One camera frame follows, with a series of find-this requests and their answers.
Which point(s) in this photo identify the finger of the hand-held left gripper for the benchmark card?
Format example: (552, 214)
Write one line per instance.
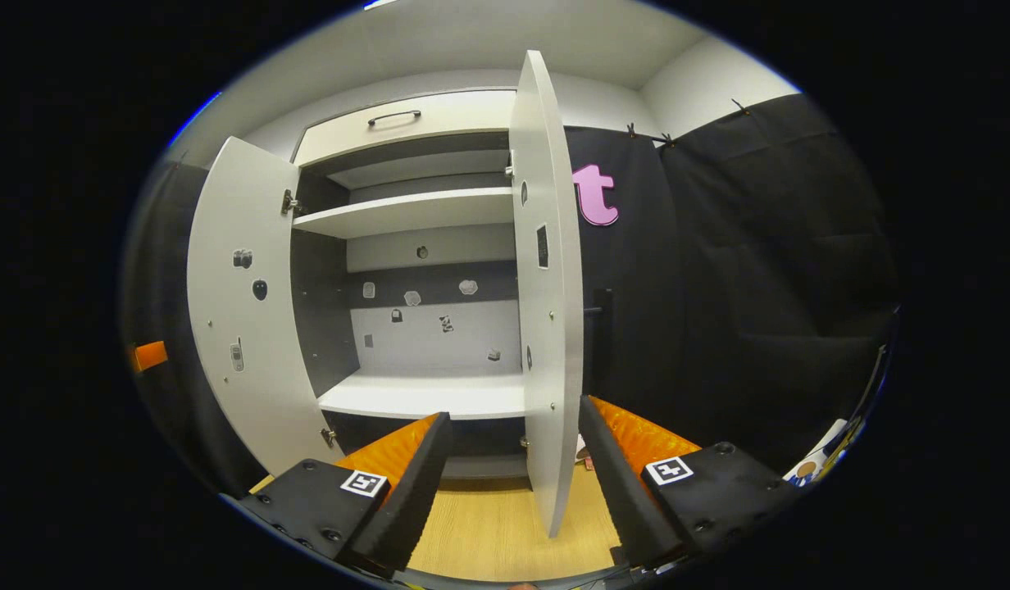
(151, 356)

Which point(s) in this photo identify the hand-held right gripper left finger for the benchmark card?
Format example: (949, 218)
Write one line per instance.
(407, 500)

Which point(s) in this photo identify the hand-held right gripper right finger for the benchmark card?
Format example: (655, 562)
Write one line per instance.
(624, 492)

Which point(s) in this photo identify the beige door with camera sticker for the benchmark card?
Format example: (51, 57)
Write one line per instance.
(259, 393)

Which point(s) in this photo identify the beige door with headphones sticker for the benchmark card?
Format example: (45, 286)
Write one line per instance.
(546, 369)

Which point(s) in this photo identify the beige double-door shoe cabinet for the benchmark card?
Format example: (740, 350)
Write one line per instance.
(407, 213)

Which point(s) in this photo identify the paper coffee cup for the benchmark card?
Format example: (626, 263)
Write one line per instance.
(804, 471)

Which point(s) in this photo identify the black backdrop cloth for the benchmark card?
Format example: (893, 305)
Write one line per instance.
(759, 246)

